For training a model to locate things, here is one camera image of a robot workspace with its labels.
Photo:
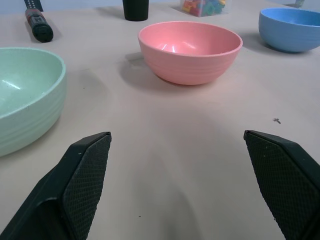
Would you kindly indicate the blue bowl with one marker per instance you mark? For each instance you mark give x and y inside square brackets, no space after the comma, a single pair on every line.
[290,30]

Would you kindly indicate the black and red marker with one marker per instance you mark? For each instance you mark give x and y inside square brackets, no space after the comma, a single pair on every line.
[38,25]

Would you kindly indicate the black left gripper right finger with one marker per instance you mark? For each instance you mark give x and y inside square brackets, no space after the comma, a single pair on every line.
[287,180]

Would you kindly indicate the black cup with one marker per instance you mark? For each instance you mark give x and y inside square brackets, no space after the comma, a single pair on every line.
[135,10]

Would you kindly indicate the green bowl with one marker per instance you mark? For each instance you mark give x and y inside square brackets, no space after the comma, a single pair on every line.
[27,100]

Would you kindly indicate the clear box of colourful pieces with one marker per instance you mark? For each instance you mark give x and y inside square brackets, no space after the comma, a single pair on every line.
[202,7]

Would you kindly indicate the red bowl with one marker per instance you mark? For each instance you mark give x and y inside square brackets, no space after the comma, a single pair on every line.
[190,52]

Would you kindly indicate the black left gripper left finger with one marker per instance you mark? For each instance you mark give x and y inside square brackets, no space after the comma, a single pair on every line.
[75,190]

